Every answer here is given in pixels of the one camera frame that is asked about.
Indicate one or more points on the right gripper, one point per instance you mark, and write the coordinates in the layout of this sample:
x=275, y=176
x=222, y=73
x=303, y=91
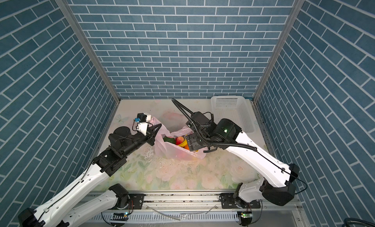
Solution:
x=191, y=137

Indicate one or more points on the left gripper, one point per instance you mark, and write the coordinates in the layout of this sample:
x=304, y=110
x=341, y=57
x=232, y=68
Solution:
x=151, y=133

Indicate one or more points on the pink plastic bag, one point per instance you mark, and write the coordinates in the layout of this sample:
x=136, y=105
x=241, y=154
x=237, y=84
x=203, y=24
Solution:
x=168, y=150

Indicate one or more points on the white perforated plastic basket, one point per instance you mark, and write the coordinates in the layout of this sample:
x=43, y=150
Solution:
x=234, y=108

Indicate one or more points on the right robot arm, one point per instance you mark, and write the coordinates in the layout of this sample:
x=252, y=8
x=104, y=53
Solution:
x=276, y=185

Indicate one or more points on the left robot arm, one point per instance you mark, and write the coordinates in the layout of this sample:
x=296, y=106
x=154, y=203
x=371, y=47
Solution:
x=63, y=210

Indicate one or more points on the yellow banana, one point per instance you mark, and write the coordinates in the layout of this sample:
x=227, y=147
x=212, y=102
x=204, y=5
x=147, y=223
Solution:
x=183, y=144

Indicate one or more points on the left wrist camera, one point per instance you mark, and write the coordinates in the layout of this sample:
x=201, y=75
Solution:
x=142, y=122

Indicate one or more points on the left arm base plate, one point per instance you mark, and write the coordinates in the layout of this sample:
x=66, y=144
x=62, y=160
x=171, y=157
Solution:
x=137, y=201

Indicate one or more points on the aluminium front rail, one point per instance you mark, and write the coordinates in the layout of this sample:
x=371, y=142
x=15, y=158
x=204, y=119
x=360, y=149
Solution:
x=198, y=200

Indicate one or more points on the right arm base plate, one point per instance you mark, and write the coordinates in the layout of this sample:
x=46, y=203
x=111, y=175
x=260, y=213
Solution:
x=231, y=201

